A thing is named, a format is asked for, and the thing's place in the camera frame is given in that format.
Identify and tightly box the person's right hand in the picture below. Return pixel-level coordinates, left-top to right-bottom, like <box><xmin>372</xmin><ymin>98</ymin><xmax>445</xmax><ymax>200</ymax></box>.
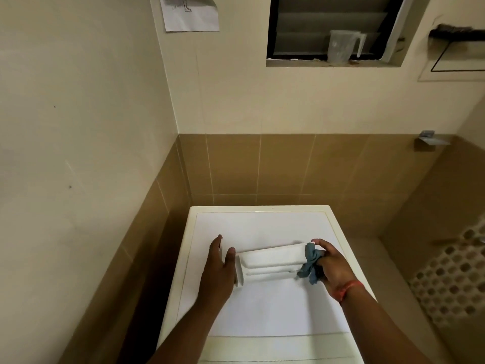
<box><xmin>311</xmin><ymin>239</ymin><xmax>359</xmax><ymax>302</ymax></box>

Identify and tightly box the person's left hand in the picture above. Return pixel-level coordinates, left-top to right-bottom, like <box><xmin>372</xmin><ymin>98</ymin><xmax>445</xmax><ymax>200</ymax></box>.
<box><xmin>198</xmin><ymin>234</ymin><xmax>238</xmax><ymax>310</ymax></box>

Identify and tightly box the white plastic detergent drawer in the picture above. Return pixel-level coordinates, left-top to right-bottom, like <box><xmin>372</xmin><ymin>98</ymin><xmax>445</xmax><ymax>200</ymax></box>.
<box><xmin>232</xmin><ymin>242</ymin><xmax>308</xmax><ymax>293</ymax></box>

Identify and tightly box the blue cleaning cloth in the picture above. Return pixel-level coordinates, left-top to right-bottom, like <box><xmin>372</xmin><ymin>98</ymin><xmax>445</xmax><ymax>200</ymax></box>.
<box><xmin>296</xmin><ymin>243</ymin><xmax>326</xmax><ymax>285</ymax></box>

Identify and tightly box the person's right forearm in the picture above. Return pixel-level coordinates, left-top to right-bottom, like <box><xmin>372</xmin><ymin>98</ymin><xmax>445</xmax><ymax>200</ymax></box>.
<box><xmin>337</xmin><ymin>282</ymin><xmax>434</xmax><ymax>364</ymax></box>

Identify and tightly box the person's left forearm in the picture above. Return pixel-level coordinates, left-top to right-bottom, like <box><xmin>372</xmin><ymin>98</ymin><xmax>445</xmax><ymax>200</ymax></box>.
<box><xmin>146</xmin><ymin>295</ymin><xmax>228</xmax><ymax>364</ymax></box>

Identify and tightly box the white washing machine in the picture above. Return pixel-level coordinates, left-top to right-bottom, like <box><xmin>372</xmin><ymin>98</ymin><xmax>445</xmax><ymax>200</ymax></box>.
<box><xmin>157</xmin><ymin>206</ymin><xmax>376</xmax><ymax>364</ymax></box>

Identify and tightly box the red thread wristband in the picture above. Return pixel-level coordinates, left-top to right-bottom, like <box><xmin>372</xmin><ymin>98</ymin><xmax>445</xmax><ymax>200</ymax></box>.
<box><xmin>339</xmin><ymin>280</ymin><xmax>365</xmax><ymax>304</ymax></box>

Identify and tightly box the white perforated laundry basket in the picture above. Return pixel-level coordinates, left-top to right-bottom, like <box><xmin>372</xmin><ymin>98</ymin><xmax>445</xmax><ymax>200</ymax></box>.
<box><xmin>408</xmin><ymin>216</ymin><xmax>485</xmax><ymax>330</ymax></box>

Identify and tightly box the clear plastic measuring jug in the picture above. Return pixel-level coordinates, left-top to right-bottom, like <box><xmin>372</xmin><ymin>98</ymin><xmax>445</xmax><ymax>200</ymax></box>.
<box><xmin>327</xmin><ymin>30</ymin><xmax>367</xmax><ymax>65</ymax></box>

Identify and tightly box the white paper sheet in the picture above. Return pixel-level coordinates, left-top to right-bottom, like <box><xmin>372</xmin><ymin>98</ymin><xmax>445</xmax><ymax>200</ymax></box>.
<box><xmin>158</xmin><ymin>0</ymin><xmax>220</xmax><ymax>33</ymax></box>

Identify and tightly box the louvered window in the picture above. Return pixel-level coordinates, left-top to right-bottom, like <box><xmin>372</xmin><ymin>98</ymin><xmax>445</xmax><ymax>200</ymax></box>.
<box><xmin>266</xmin><ymin>0</ymin><xmax>414</xmax><ymax>68</ymax></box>

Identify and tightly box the metal wall bracket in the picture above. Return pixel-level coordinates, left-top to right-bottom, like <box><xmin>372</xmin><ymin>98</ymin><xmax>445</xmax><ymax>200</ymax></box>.
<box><xmin>415</xmin><ymin>130</ymin><xmax>451</xmax><ymax>151</ymax></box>

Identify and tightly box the wall access panel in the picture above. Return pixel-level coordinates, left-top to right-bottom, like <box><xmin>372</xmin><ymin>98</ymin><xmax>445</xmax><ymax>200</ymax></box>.
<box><xmin>418</xmin><ymin>24</ymin><xmax>485</xmax><ymax>82</ymax></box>

